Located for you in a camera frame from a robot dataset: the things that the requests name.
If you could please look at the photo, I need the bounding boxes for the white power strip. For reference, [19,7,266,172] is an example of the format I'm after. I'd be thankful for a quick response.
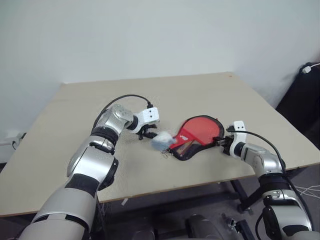
[0,129,23,151]

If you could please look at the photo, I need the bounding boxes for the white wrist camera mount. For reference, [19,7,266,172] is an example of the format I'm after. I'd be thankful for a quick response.
[226,120,248,158]
[132,106,160,134]

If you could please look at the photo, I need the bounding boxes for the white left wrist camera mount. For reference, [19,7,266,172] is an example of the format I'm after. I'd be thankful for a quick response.
[132,106,160,134]

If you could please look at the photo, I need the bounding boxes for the red table tennis paddle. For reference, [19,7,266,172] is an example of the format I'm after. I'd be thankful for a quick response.
[174,117,221,156]

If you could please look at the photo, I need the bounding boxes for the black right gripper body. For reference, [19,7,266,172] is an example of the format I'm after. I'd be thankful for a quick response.
[221,134,235,155]

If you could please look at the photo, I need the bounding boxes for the thin black wall cable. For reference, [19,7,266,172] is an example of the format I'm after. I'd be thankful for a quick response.
[11,132,27,151]

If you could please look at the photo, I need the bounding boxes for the black table frame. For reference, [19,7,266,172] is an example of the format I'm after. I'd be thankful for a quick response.
[99,164,320,216]

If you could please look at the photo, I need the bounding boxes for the white plug with cable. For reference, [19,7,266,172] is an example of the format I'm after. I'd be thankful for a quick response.
[301,63,320,75]

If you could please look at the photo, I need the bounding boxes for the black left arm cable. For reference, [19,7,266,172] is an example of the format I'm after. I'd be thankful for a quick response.
[92,94,154,131]

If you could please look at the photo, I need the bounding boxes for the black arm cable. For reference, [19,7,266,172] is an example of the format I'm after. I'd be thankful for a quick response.
[92,94,154,131]
[225,126,313,240]

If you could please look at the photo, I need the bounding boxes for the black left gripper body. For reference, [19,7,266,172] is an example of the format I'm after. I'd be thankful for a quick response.
[137,122,151,140]

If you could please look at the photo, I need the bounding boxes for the blue white plush toy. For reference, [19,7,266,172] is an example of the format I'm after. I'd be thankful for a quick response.
[150,131,175,153]

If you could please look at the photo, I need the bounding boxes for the white floor cables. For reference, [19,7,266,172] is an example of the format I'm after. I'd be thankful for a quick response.
[297,184,320,198]

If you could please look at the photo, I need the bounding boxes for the dark rounded shape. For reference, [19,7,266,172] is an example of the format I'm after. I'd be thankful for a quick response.
[186,213,227,240]

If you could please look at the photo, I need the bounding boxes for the large black fabric object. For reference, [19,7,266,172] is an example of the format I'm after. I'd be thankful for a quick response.
[274,61,320,151]

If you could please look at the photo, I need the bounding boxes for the small metal floor bracket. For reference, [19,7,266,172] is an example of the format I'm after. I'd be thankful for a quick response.
[221,212,238,232]

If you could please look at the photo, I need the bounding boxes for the red zippered pouch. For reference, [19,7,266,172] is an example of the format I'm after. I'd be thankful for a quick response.
[167,114,225,162]

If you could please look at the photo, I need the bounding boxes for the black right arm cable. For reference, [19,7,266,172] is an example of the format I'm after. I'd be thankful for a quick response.
[225,126,313,240]

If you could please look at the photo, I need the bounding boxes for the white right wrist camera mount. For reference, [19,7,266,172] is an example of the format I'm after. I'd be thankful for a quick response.
[226,120,248,158]

